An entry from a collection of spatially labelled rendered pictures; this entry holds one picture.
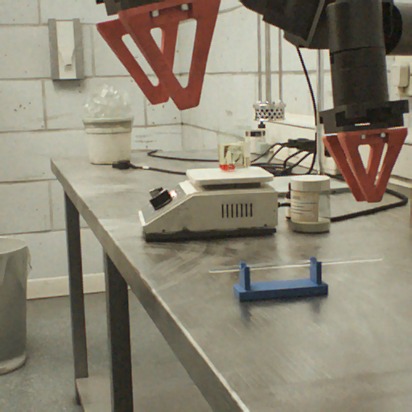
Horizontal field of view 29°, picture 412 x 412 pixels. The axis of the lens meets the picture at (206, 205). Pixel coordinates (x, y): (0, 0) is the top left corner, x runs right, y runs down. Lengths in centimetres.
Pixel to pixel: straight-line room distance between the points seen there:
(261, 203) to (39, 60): 246
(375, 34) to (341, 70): 5
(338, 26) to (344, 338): 31
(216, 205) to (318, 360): 51
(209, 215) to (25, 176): 245
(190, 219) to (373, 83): 43
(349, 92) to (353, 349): 26
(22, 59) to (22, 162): 44
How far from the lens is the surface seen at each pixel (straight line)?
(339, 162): 84
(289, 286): 86
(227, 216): 115
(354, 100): 81
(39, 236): 360
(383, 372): 66
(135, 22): 53
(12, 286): 272
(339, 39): 82
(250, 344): 72
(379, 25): 83
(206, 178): 115
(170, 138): 362
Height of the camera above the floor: 99
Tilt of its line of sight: 10 degrees down
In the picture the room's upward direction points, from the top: 2 degrees counter-clockwise
